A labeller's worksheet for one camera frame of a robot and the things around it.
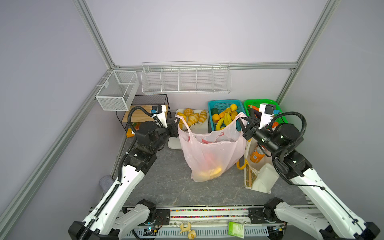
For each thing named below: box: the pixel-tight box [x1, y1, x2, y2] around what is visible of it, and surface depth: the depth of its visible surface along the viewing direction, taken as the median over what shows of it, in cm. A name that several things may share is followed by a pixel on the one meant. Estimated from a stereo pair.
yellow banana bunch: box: [199, 168, 222, 179], surface depth 77 cm
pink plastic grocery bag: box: [176, 112, 247, 182], surface depth 72 cm
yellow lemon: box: [230, 104, 238, 111], surface depth 117 cm
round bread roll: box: [183, 108, 194, 117], surface depth 118 cm
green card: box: [228, 221, 245, 239], surface depth 70 cm
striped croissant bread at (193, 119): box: [187, 113, 200, 127], surface depth 114 cm
